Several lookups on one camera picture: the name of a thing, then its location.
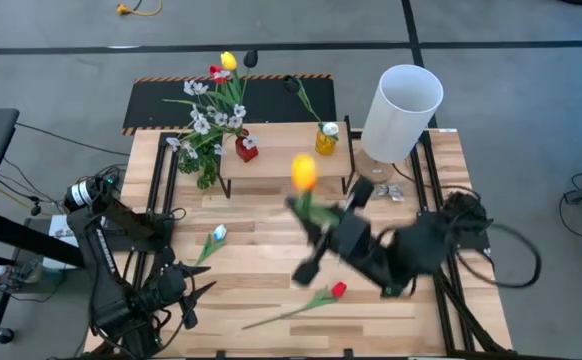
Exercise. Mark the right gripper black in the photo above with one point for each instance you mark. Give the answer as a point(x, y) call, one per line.
point(353, 237)

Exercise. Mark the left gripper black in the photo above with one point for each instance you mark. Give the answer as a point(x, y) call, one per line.
point(168, 292)

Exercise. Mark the yellow orange artificial tulip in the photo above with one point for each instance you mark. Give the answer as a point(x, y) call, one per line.
point(303, 172)

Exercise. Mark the white blue artificial tulip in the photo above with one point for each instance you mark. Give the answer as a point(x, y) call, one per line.
point(219, 231)
point(330, 128)

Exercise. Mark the red artificial tulip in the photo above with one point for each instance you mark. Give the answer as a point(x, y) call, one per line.
point(338, 289)
point(218, 74)

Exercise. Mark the yellow glass vase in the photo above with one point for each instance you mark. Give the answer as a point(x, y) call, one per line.
point(325, 145)

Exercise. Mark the red glass vase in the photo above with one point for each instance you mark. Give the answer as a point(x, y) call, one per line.
point(246, 150)

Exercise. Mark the black artificial tulip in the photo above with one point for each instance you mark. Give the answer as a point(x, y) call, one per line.
point(250, 58)
point(291, 84)

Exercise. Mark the white blossom artificial spray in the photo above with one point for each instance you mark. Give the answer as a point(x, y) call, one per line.
point(202, 125)

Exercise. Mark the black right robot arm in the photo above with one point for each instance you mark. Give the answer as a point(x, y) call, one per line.
point(421, 250)

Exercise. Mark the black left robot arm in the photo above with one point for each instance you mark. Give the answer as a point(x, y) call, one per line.
point(101, 280)

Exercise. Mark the wooden shelf with black legs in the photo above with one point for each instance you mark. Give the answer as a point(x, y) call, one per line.
point(281, 160)

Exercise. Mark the clear crumpled plastic wrapper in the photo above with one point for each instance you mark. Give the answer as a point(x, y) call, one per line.
point(391, 192)

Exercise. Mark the green leafy sprig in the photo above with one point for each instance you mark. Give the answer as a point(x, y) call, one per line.
point(202, 172)

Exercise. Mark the black hazard striped floor mat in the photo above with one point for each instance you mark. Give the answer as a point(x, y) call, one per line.
point(271, 107)

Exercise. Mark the white shade table lamp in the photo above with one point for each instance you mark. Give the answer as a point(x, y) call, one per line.
point(401, 115)

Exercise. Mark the white printed cardboard box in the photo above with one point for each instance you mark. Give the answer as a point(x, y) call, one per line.
point(57, 231)

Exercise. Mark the small electronics clutter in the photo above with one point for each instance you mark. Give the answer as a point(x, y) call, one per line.
point(21, 272)

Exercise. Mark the white capped small bottle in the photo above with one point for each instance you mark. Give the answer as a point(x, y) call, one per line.
point(0, 270)

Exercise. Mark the black aluminium mounting frame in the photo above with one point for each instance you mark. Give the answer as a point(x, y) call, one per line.
point(163, 136)
point(451, 330)

